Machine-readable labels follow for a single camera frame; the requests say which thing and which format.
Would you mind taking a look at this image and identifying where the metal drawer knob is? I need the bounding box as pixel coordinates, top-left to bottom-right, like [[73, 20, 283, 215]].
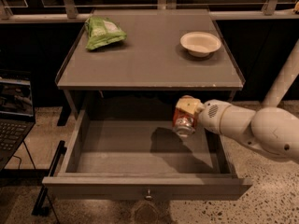
[[144, 189, 153, 201]]

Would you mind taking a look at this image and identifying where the red coke can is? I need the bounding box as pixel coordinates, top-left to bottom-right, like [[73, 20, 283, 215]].
[[173, 108, 196, 137]]

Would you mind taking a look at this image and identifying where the white bowl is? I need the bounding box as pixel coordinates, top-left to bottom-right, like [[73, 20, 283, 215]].
[[180, 32, 221, 57]]

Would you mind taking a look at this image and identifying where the green chip bag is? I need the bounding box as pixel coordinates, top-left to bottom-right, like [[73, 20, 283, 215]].
[[85, 16, 127, 50]]

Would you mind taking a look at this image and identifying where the black laptop stand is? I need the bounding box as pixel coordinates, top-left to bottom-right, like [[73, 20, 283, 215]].
[[18, 139, 68, 224]]

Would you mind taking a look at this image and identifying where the metal window railing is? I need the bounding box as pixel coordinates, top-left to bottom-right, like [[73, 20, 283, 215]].
[[0, 0, 299, 23]]

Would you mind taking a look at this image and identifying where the grey cabinet with top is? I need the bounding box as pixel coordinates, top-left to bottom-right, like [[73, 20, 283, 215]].
[[56, 9, 245, 114]]

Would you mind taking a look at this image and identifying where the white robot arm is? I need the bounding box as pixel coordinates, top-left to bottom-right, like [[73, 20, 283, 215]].
[[173, 42, 299, 161]]

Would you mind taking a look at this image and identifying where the open grey top drawer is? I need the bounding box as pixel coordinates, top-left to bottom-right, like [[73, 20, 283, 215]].
[[43, 110, 252, 202]]

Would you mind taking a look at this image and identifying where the black laptop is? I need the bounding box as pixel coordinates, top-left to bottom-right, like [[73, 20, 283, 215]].
[[0, 70, 36, 171]]

